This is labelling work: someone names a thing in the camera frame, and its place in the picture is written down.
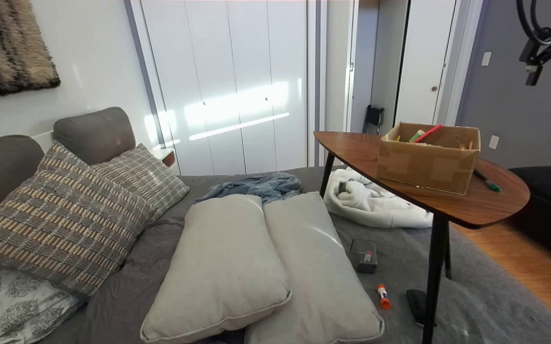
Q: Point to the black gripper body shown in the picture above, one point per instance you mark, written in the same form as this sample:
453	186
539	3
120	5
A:
535	54

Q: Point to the dark green pen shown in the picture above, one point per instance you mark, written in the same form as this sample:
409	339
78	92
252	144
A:
487	180

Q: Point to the red pen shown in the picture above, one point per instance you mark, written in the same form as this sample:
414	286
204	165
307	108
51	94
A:
430	133

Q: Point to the cardboard box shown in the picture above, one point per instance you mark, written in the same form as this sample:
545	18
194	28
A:
426	163

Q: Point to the dark grey small box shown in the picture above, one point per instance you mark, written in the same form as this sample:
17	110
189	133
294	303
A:
365	257

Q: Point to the white room door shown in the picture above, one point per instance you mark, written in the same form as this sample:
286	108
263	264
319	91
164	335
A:
426	60

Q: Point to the wooden side table black legs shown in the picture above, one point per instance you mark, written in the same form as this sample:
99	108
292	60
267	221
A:
479	203

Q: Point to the small black bag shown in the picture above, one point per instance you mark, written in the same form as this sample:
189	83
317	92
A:
374	117

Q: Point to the white folded duvet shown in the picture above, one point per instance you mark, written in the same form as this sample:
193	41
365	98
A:
378	201

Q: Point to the grey rug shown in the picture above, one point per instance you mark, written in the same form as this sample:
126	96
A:
479	299

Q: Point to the white glue stick orange cap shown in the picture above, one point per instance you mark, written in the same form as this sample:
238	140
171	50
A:
384	297

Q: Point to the large light grey pillow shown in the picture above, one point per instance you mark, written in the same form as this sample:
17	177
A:
321	268
225	268

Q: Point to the blue throw blanket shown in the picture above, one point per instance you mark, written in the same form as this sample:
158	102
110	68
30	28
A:
258	186

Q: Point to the white closet doors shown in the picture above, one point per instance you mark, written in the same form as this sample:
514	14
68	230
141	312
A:
225	77

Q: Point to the small white nightstand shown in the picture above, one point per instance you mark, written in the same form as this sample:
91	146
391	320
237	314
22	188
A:
166	157

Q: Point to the small plaid grey pillow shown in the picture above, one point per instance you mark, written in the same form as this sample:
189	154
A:
145	178

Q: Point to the grey sofa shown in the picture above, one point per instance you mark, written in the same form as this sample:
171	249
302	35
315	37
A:
154	255

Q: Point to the large plaid grey pillow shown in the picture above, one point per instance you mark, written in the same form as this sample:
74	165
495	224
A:
59	221

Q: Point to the grey white floral pillow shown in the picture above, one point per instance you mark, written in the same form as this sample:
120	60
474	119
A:
15	307

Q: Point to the white light switch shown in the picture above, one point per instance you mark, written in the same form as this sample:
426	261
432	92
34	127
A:
487	58

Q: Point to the white wall outlet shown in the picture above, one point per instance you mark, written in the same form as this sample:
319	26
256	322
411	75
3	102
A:
493	142

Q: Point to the shaggy brown wall hanging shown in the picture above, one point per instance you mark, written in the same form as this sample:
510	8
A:
9	45

